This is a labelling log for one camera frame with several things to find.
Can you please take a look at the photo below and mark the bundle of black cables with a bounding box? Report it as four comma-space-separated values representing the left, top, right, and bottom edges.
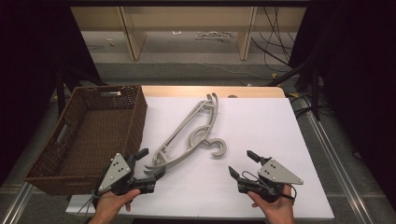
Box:
251, 6, 301, 73

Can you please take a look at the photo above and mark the person's left hand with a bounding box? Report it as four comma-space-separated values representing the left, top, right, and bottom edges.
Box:
90, 189, 142, 224

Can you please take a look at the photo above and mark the person's right hand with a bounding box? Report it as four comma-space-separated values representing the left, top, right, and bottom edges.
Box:
247, 185, 297, 224

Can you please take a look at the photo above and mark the brown wicker basket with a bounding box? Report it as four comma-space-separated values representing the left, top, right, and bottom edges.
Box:
23, 84, 149, 196

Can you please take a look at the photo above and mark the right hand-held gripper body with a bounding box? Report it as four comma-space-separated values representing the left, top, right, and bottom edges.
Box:
237, 157, 304, 203

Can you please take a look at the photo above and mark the light wooden shelf unit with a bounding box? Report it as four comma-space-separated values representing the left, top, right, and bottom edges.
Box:
70, 6, 307, 62

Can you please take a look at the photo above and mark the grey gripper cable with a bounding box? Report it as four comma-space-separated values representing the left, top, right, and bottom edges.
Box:
76, 169, 110, 217

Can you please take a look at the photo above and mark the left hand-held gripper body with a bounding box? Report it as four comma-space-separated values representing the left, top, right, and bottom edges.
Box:
92, 152, 157, 197

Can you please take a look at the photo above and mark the black tripod stand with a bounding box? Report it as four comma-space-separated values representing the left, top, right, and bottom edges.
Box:
266, 50, 322, 121

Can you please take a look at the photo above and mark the thin white floor cable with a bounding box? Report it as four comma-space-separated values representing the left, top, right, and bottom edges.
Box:
148, 60, 273, 79

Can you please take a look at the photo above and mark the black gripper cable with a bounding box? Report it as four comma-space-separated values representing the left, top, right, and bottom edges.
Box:
241, 170, 297, 205

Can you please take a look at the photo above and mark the pile of hangers on floor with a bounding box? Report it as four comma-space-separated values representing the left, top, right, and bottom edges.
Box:
195, 30, 233, 42

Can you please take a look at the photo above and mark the white table sheet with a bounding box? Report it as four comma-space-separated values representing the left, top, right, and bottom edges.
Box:
65, 96, 335, 222

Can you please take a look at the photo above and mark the aluminium floor rail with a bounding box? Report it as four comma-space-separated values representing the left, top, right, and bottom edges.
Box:
0, 182, 35, 224
298, 95, 396, 224

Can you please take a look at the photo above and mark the black metal stand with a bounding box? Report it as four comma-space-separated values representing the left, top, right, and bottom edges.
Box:
55, 67, 107, 117

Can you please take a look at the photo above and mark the grey plastic clothes hanger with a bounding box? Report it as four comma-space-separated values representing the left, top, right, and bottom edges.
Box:
144, 91, 228, 175

